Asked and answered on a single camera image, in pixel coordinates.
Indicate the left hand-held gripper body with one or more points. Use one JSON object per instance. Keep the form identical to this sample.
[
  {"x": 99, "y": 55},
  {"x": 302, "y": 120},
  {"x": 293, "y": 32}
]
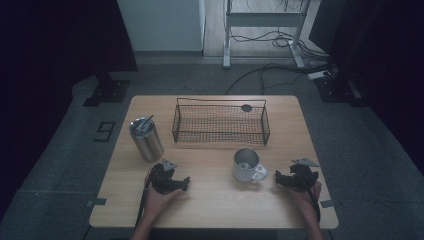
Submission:
[{"x": 161, "y": 178}]

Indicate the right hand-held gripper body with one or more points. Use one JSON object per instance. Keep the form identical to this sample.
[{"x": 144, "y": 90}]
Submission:
[{"x": 301, "y": 176}]

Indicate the stainless steel tumbler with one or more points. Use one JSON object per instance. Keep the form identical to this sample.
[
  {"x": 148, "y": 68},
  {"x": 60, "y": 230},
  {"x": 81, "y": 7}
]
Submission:
[{"x": 148, "y": 141}]

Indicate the person's right hand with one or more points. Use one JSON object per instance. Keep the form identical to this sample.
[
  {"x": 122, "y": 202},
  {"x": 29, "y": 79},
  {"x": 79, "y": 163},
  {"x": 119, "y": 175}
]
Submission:
[{"x": 301, "y": 198}]

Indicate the person's left hand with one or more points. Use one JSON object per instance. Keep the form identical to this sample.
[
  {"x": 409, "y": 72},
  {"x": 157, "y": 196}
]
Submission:
[{"x": 156, "y": 201}]

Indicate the grey tape piece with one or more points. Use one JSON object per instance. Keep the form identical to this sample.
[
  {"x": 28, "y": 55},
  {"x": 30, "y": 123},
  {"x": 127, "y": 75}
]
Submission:
[
  {"x": 96, "y": 202},
  {"x": 327, "y": 203}
]

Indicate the black straw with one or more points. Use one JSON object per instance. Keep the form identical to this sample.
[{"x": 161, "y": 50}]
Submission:
[{"x": 145, "y": 124}]

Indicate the black round table grommet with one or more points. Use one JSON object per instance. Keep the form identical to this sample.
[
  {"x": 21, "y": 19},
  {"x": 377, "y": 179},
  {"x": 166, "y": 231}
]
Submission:
[{"x": 246, "y": 107}]

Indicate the black stand base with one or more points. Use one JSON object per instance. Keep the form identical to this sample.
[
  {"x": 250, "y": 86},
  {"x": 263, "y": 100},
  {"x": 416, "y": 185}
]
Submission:
[
  {"x": 336, "y": 88},
  {"x": 108, "y": 91}
]

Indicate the white power strip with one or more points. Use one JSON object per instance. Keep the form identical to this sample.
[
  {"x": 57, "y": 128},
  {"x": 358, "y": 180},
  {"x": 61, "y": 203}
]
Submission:
[{"x": 318, "y": 74}]

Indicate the black curtain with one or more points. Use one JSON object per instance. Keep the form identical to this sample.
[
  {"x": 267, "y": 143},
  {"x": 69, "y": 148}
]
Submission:
[
  {"x": 383, "y": 60},
  {"x": 50, "y": 66}
]

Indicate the white metal desk frame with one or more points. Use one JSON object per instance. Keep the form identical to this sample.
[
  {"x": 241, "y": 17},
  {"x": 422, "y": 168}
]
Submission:
[{"x": 263, "y": 19}]

